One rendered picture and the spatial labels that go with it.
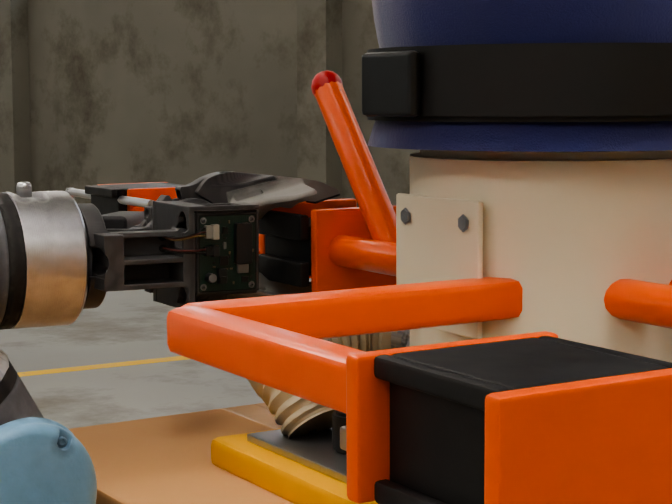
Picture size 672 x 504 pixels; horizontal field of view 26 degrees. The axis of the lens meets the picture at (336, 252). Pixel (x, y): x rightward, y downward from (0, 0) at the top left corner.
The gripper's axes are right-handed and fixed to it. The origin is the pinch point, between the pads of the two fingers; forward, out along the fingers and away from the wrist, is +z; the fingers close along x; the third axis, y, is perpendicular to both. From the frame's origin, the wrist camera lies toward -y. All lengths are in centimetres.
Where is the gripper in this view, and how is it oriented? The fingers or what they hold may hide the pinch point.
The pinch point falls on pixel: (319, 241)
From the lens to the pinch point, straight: 109.2
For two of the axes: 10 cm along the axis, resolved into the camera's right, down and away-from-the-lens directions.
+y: 4.9, 0.9, -8.7
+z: 8.7, -0.4, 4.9
